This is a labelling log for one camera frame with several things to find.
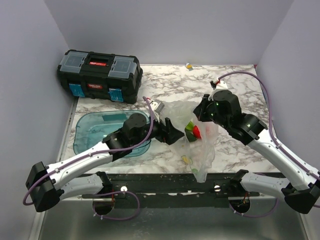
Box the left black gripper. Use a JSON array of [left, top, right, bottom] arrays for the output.
[[131, 112, 184, 147]]

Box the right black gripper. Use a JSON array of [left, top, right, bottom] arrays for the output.
[[192, 93, 230, 130]]

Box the green fake fruit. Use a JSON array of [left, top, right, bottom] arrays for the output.
[[185, 121, 195, 131]]

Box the dark green fake avocado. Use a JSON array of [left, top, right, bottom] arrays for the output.
[[185, 130, 197, 143]]

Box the red fake fruit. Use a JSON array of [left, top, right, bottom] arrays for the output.
[[192, 125, 202, 139]]

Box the translucent white plastic bag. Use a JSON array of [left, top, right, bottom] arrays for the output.
[[159, 100, 219, 183]]

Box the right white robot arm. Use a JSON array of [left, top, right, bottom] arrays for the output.
[[193, 90, 320, 214]]

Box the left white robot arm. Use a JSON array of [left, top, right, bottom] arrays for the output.
[[22, 113, 184, 213]]

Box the small yellow blue object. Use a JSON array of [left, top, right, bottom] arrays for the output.
[[185, 63, 193, 71]]

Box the black plastic toolbox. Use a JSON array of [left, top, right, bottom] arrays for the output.
[[57, 49, 143, 104]]

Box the teal transparent plastic tray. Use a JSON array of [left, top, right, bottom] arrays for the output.
[[73, 110, 150, 155]]

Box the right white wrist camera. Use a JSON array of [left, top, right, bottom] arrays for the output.
[[210, 79, 228, 92]]

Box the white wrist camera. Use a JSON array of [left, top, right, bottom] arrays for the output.
[[150, 100, 165, 122], [210, 79, 228, 92]]

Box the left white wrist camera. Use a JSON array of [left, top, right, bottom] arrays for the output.
[[150, 100, 165, 122]]

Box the black metal base rail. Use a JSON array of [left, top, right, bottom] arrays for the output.
[[74, 172, 273, 209]]

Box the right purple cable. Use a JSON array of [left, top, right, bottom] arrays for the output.
[[216, 71, 320, 218]]

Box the purple cable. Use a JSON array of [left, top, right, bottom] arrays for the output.
[[22, 96, 157, 221], [216, 71, 320, 218]]

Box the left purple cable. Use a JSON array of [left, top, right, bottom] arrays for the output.
[[22, 96, 157, 221]]

